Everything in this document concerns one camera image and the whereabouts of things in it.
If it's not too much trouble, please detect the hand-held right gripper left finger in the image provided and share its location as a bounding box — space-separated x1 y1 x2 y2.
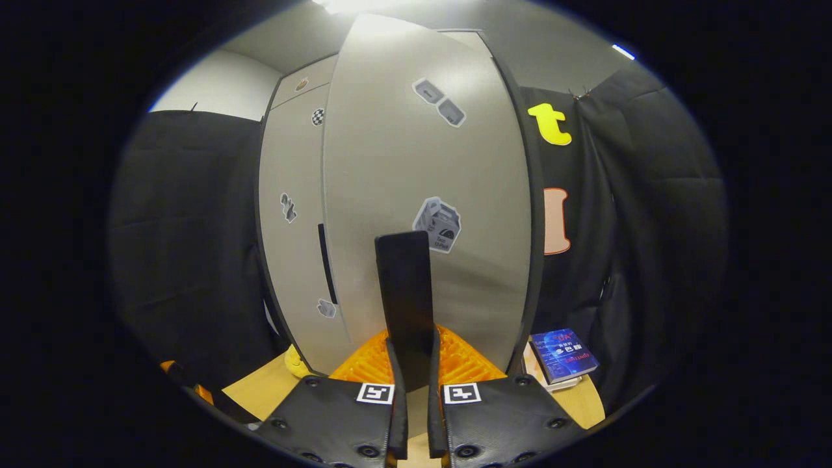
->
250 325 409 468

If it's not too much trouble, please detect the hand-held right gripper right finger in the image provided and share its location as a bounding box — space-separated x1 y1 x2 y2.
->
427 325 589 468

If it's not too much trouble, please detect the black door handle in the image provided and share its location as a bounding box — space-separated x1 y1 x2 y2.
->
317 224 339 305
375 231 435 394

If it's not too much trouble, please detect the grey cabinet door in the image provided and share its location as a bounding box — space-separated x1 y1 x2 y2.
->
258 55 340 375
323 14 535 378

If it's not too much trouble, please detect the grey double-door shoe cabinet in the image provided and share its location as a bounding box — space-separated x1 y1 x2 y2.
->
255 14 548 379

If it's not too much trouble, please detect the yellow plush toy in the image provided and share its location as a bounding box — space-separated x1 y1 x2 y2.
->
284 344 314 380

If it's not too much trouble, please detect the blue book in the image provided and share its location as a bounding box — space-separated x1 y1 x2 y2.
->
530 328 599 385

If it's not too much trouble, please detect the black backdrop cloth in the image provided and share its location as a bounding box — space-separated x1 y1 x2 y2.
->
107 65 729 417

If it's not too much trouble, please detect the large ceiling light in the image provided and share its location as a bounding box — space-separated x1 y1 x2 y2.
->
312 0 394 16

